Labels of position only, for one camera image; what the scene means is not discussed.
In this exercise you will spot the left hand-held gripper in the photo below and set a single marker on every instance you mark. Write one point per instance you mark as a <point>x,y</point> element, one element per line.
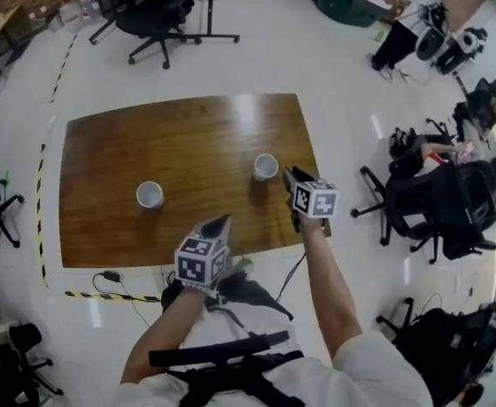
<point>198,263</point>

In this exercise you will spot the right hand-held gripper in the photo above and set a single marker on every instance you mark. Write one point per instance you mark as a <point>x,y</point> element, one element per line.
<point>315,199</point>

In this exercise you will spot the white paper cup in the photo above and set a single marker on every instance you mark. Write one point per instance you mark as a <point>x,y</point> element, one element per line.
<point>148,195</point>
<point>265,167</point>

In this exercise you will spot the person's right forearm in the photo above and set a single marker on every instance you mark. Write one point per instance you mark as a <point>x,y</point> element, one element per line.
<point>330,295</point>

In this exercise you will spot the person's left forearm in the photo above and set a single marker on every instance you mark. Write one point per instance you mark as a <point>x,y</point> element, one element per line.
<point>167,337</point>

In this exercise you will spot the person's grey shoe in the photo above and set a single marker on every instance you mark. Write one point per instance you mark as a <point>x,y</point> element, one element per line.
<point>242,265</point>

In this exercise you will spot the person's black trousers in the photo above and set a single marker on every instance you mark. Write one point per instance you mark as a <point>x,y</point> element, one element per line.
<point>252,291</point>

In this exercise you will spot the black power adapter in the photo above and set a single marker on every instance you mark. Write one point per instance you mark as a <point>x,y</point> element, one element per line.
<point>111,275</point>

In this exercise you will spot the black chest harness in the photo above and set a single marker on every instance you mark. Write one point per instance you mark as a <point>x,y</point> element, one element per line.
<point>213,352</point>

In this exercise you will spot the person's white shirt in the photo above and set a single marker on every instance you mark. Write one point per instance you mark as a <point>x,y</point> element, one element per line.
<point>370,380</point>

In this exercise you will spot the white round machine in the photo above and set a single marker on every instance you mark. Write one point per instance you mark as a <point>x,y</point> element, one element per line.
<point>428,42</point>
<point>468,42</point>

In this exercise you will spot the green round table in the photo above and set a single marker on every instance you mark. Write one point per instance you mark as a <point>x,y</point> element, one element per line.
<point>349,0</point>

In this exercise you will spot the black wheeled stand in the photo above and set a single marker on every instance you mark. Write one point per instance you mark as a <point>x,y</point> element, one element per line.
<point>210,11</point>

